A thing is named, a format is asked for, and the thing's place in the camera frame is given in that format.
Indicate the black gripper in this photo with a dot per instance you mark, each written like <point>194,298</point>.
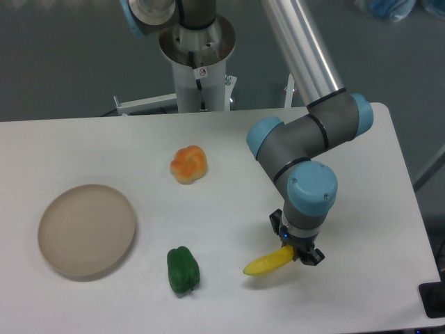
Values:
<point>301,241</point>

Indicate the yellow banana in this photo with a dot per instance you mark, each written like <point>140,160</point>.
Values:
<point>270,262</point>

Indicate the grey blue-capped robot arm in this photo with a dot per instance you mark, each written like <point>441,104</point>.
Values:
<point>286,151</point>

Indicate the green bell pepper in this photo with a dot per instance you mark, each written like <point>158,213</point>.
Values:
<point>183,270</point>

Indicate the orange swirl bread roll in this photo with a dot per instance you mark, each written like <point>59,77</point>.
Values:
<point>189,164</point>

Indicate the black device at table edge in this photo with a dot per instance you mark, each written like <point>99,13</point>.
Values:
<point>432,296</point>

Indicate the beige round plate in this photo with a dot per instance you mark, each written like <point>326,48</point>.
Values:
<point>87,231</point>

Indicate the blue plastic bag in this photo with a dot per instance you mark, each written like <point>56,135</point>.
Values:
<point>394,10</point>

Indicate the white metal mounting bracket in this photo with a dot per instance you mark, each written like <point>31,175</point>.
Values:
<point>145,106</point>

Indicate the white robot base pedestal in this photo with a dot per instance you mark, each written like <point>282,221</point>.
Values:
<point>198,59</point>

